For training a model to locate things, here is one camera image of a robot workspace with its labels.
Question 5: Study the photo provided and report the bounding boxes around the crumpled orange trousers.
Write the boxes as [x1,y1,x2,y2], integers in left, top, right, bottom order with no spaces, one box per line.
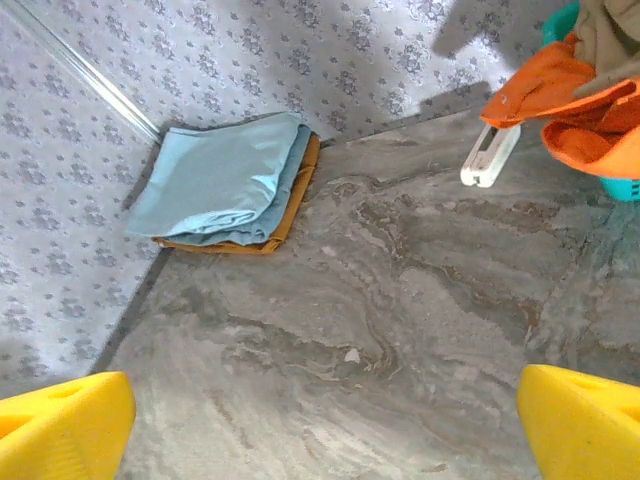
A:
[478,32,640,180]

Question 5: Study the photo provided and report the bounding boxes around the white plastic clip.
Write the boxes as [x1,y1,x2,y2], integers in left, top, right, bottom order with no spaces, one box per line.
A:
[459,123,523,189]

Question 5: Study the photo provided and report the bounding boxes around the aluminium corner post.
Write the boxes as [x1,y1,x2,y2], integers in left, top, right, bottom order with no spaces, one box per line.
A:
[7,0,162,145]

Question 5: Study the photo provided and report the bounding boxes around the light blue trousers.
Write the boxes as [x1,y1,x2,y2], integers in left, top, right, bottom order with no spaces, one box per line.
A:
[124,110,305,239]

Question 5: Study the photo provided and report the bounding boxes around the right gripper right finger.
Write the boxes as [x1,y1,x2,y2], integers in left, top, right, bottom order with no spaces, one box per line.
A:
[516,363,640,480]

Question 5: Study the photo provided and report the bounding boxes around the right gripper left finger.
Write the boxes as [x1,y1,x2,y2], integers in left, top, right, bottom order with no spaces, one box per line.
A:
[0,370,137,480]

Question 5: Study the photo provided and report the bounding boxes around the crumpled khaki trousers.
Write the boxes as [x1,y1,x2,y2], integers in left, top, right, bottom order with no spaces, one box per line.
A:
[572,0,640,99]

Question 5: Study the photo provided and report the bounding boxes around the folded brown trousers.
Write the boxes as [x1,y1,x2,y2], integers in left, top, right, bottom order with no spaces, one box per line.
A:
[152,133,322,257]

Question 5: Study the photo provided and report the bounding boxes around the teal plastic basket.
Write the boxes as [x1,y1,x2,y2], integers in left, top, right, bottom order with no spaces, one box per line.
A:
[542,1,640,204]

